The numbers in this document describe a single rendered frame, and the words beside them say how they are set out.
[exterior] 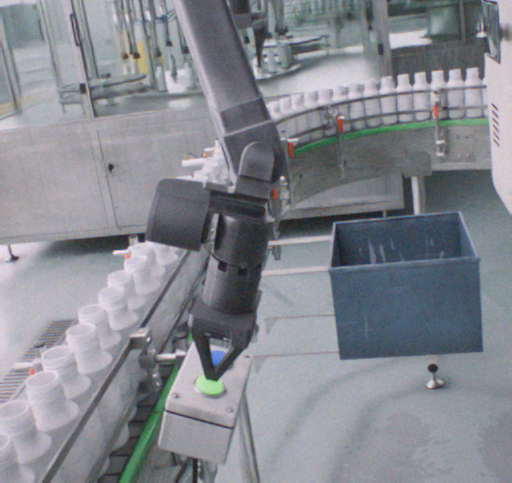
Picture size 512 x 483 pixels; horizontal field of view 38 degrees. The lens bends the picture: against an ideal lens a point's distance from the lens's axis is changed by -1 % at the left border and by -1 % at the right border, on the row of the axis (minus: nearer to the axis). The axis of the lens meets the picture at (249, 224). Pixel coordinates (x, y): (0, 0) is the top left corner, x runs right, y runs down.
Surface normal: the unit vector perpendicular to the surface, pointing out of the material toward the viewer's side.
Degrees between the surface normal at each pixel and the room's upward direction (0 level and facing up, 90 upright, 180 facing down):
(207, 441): 90
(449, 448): 0
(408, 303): 90
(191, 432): 90
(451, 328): 90
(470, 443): 0
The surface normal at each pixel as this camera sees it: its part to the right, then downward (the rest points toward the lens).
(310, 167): 0.70, 0.12
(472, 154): -0.44, 0.33
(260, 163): 0.04, -0.10
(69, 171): -0.14, 0.32
